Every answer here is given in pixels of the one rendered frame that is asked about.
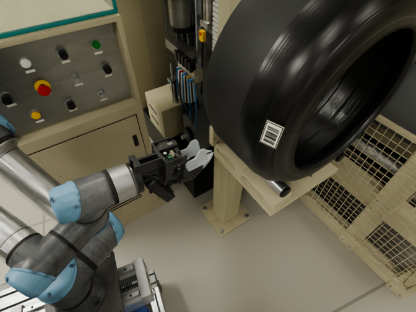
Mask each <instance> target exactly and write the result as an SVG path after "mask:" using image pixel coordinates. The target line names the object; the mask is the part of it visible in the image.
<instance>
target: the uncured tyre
mask: <svg viewBox="0 0 416 312"><path fill-rule="evenodd" d="M415 62H416V0H241V1H240V2H239V3H238V5H237V6H236V8H235V9H234V11H233V12H232V14H231V15H230V17H229V18H228V20H227V22H226V24H225V25H224V27H223V29H222V31H221V33H220V35H219V37H218V40H217V42H216V44H215V46H214V49H213V52H212V55H211V57H210V61H209V65H208V68H207V73H206V80H205V86H204V103H205V108H206V113H207V117H208V119H209V121H210V123H211V125H212V127H213V129H214V131H215V133H216V134H217V135H218V136H219V138H221V140H223V141H224V143H226V145H228V146H229V148H230V149H231V150H232V151H233V152H234V153H235V154H236V155H237V156H238V157H239V158H240V159H241V160H242V161H243V162H244V163H245V164H246V165H247V166H248V167H249V168H250V169H251V170H252V171H253V172H254V173H255V174H257V175H259V176H261V177H263V178H264V179H266V180H269V181H296V180H300V179H302V178H305V177H307V176H309V175H311V174H313V173H315V172H316V171H318V170H320V169H321V168H322V167H324V166H326V165H327V164H328V163H330V162H331V161H333V160H334V159H335V158H336V157H337V156H339V155H340V154H341V153H342V152H343V151H344V150H345V149H346V148H348V147H349V146H350V145H351V144H352V143H353V142H354V141H355V140H356V139H357V138H358V137H359V136H360V135H361V134H362V133H363V132H364V131H365V130H366V129H367V128H368V126H369V125H370V124H371V123H372V122H373V121H374V120H375V119H376V118H377V116H378V115H379V114H380V113H381V112H382V111H383V109H384V108H385V107H386V105H387V104H388V103H389V102H390V100H391V99H392V97H393V96H394V95H395V93H396V92H397V91H398V89H399V87H400V86H401V85H402V83H403V82H404V80H405V78H406V77H407V76H408V74H409V72H410V70H411V69H412V67H413V65H414V64H415ZM267 120H269V121H272V122H273V123H275V124H278V125H280V126H282V127H284V131H283V133H282V135H281V137H280V140H279V143H278V144H277V147H276V149H274V148H272V147H269V146H268V145H265V144H263V143H262V142H260V139H261V136H262V132H263V130H264V127H265V125H266V121H267Z"/></svg>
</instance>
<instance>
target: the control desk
mask: <svg viewBox="0 0 416 312"><path fill-rule="evenodd" d="M0 115H2V116H3V117H5V119H7V120H8V122H9V123H11V124H12V125H13V127H14V128H15V130H16V132H15V135H14V136H15V137H16V138H17V139H18V148H19V149H20V150H21V151H23V152H24V153H25V154H26V155H28V156H29V157H30V158H31V159H32V160H33V161H34V162H35V163H37V164H38V165H39V166H40V167H42V169H44V170H45V171H46V172H47V173H48V174H50V175H51V176H52V177H53V178H54V179H55V180H56V181H57V182H59V183H60V184H64V183H66V182H67V181H73V180H76V179H79V178H82V177H85V176H88V175H91V174H94V173H96V172H99V171H103V170H106V169H109V168H112V167H115V166H117V165H120V164H123V163H124V164H127V163H129V159H128V156H130V155H135V156H136V158H140V157H143V156H146V155H148V154H151V153H152V148H151V143H150V138H149V133H148V130H147V125H146V122H145V118H144V112H143V109H142V105H141V99H140V96H139V91H138V88H137V83H136V78H135V75H134V70H133V66H132V62H131V57H130V54H129V49H128V44H127V41H126V36H125V32H124V28H123V23H122V20H121V16H120V15H119V14H118V13H115V14H110V15H105V16H102V17H97V18H93V19H88V20H83V21H80V22H74V23H71V24H66V25H60V26H57V27H51V28H46V29H43V30H38V31H34V32H29V33H24V34H20V35H15V36H12V37H7V38H2V39H0ZM144 187H145V191H144V192H143V193H140V194H137V196H136V197H133V198H130V199H128V200H126V201H123V202H120V203H118V204H115V205H113V206H111V207H108V209H109V211H111V212H112V213H114V214H115V216H116V217H117V218H118V219H119V221H120V222H121V223H122V225H123V226H125V225H127V224H129V223H131V222H132V221H134V220H136V219H138V218H140V217H142V216H143V215H145V214H148V213H149V212H151V211H153V210H155V209H157V208H158V207H160V206H162V205H164V204H165V201H164V200H163V199H162V198H160V197H159V196H157V195H156V194H154V193H153V192H152V191H150V190H148V189H147V188H146V186H145V185H144Z"/></svg>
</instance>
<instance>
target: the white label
mask: <svg viewBox="0 0 416 312"><path fill-rule="evenodd" d="M283 131H284V127H282V126H280V125H278V124H275V123H273V122H272V121H269V120H267V121H266V125H265V127H264V130H263V132H262V136H261V139H260V142H262V143H263V144H265V145H268V146H269V147H272V148H274V149H276V147H277V144H278V143H279V140H280V137H281V135H282V133H283Z"/></svg>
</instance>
